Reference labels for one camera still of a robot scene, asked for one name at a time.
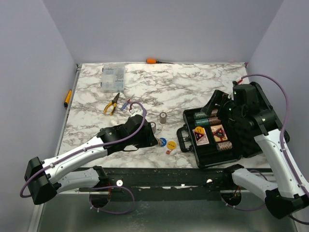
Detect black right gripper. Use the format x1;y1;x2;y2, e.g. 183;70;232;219
201;88;245;125

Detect brown 100 chip roll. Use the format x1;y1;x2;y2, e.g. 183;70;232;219
159;112;167;124
150;122;156;134

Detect black poker set case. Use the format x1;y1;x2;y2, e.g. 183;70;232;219
176;82;290;169

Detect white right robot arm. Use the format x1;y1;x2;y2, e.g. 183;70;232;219
219;82;309;219

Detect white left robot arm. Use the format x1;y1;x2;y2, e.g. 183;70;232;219
22;115;159;205

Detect blue small blind button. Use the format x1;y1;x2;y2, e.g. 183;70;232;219
160;137;167;147

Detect brown chip roll upper in case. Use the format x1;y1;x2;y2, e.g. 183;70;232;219
210;109;218;117

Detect brown chip roll in case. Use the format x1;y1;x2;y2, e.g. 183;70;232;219
210;109;218;117
208;117;221;125

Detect black angle valve white cap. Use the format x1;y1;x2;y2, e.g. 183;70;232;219
111;120;121;126

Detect brown chip roll lower in case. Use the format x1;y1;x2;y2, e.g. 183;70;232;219
208;117;221;125

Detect blue small screwdriver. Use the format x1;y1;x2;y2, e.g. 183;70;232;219
120;99;130;111

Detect tan 10 chip roll in case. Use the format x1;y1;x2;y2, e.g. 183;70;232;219
216;141;233;151

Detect green chip roll lower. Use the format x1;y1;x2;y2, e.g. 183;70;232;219
195;118;209;127

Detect green chip roll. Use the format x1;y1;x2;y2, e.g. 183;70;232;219
195;118;209;127
194;112;208;120

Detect green chip roll upper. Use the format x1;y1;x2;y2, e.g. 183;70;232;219
194;112;208;120

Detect yellow big blind button in case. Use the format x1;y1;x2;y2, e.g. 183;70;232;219
195;126;204;134

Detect red card deck with all-in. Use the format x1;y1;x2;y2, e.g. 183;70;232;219
193;129;210;146

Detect clear plastic organizer box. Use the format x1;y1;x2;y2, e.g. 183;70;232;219
100;63;125;92

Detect yellow utility knife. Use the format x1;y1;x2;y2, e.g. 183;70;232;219
64;90;72;109

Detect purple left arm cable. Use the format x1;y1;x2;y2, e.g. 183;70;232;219
19;101;148;215

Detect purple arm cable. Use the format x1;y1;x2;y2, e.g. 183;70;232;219
19;101;148;215
221;73;309;225

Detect yellow handle pliers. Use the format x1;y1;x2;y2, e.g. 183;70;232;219
103;92;120;116

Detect orange handle screwdriver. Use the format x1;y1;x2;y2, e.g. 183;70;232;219
146;58;172;64

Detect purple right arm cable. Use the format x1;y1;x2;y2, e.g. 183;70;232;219
221;73;309;225

